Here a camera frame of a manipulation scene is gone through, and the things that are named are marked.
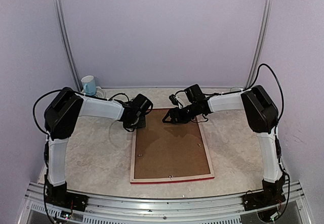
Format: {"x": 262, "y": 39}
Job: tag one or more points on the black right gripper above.
{"x": 178, "y": 117}

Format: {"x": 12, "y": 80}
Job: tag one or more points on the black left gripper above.
{"x": 143, "y": 124}

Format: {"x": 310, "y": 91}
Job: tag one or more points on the brown backing board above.
{"x": 169, "y": 148}

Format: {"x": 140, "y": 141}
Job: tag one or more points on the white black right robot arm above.
{"x": 262, "y": 115}

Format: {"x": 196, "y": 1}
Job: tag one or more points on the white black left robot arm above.
{"x": 61, "y": 116}

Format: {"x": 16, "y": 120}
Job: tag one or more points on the white blue swirl plate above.
{"x": 100, "y": 93}

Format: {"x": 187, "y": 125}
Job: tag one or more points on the light blue mug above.
{"x": 89, "y": 85}

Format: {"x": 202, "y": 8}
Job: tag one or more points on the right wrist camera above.
{"x": 175, "y": 100}

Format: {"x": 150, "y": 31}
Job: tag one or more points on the front aluminium rail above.
{"x": 113, "y": 209}

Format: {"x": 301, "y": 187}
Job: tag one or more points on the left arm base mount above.
{"x": 60, "y": 196}

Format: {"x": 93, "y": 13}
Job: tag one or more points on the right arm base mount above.
{"x": 271, "y": 194}

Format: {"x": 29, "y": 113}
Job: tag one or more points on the left aluminium corner post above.
{"x": 66, "y": 43}

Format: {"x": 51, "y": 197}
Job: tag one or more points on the aluminium corner post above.
{"x": 66, "y": 43}
{"x": 260, "y": 42}

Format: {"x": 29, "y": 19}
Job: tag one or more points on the right aluminium corner post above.
{"x": 260, "y": 42}

